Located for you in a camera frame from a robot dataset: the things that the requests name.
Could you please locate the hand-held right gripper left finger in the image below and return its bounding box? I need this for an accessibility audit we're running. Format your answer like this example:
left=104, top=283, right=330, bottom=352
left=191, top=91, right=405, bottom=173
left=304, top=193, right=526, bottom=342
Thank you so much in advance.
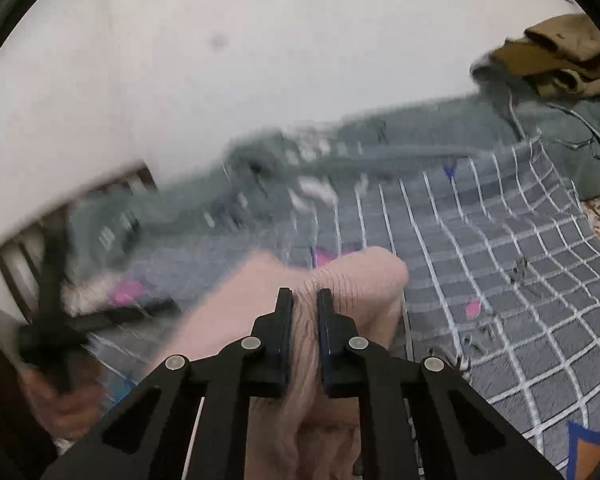
left=40, top=287, right=295, bottom=480

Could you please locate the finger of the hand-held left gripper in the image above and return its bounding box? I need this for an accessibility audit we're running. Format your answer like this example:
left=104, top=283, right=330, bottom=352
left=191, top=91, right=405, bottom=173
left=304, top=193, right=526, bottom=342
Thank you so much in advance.
left=19, top=299, right=180, bottom=367
left=41, top=209, right=76, bottom=396

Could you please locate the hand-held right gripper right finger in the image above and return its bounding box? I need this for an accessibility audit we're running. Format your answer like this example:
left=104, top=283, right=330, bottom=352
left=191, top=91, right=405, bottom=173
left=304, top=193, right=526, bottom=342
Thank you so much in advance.
left=316, top=287, right=565, bottom=480

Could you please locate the pink knit garment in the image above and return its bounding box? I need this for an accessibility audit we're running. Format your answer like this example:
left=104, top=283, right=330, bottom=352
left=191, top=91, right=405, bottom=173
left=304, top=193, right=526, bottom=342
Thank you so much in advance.
left=172, top=246, right=410, bottom=480

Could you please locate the person's left hand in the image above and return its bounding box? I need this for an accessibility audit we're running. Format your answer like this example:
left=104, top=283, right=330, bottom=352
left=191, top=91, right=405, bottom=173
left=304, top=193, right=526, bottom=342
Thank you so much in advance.
left=20, top=357, right=107, bottom=442

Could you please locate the dark wooden headboard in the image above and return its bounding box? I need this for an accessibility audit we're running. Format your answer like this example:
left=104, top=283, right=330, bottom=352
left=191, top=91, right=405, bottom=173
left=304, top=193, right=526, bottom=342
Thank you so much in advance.
left=0, top=159, right=160, bottom=321

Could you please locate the grey checked star-print sheet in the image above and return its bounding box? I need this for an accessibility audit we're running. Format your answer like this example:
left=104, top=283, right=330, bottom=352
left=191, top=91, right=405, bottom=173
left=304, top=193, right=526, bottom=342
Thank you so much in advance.
left=55, top=142, right=600, bottom=480

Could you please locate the grey floral quilt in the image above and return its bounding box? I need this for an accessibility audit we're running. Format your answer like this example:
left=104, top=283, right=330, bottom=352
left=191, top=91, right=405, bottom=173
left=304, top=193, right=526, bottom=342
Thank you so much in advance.
left=65, top=95, right=600, bottom=281

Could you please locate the olive brown cloth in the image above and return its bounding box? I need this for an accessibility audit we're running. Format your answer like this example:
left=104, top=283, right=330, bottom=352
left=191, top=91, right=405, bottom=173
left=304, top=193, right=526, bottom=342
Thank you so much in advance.
left=472, top=12, right=600, bottom=100

